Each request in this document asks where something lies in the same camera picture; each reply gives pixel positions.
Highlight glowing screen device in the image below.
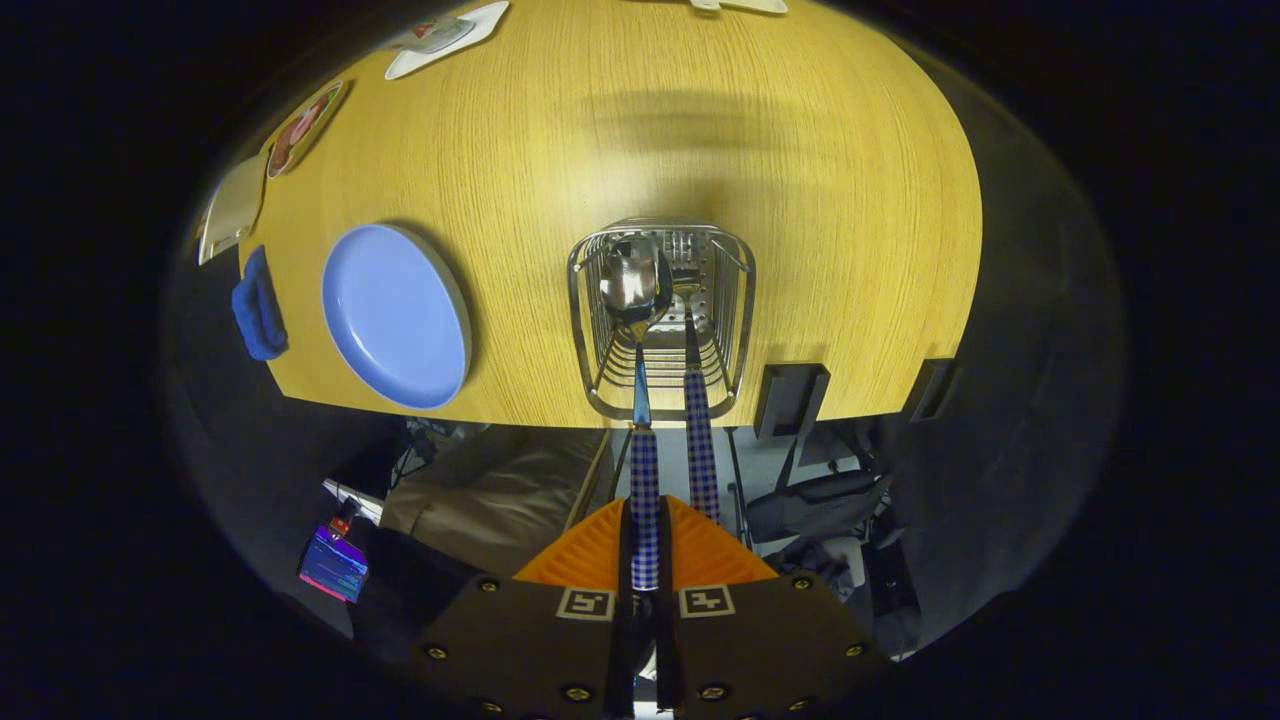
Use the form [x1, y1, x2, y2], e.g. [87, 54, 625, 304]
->
[298, 525, 371, 604]

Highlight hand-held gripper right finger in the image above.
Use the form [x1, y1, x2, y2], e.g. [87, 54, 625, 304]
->
[655, 495, 893, 720]

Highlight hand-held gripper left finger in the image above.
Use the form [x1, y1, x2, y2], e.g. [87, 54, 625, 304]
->
[412, 495, 641, 720]

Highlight white square coaster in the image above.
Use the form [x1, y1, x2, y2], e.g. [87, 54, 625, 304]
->
[385, 0, 511, 81]

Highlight oval plate of food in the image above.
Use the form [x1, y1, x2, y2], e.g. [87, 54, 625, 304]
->
[265, 80, 346, 180]

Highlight blue round plate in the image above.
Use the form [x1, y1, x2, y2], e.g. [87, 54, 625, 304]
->
[321, 223, 473, 410]

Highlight white toaster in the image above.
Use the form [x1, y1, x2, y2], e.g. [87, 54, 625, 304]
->
[197, 152, 271, 267]

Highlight clear plastic bottle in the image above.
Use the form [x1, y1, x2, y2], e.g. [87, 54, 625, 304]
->
[400, 14, 477, 56]

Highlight fork with checked handle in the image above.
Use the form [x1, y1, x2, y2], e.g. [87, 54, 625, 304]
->
[668, 285, 722, 527]

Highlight person's beige trousers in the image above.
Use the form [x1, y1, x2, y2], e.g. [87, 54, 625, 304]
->
[380, 425, 611, 576]

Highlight metal wire cutlery rack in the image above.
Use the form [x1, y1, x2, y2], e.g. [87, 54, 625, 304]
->
[567, 217, 758, 421]

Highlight white flat board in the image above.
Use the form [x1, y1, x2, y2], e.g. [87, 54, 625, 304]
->
[322, 478, 386, 526]

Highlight dark office chair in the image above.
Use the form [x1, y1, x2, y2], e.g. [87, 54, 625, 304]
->
[745, 470, 893, 548]

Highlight spoon with checked handle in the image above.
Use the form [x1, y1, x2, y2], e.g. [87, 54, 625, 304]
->
[598, 237, 676, 593]

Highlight blue folded cloth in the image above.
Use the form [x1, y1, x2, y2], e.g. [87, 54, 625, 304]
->
[231, 245, 290, 362]

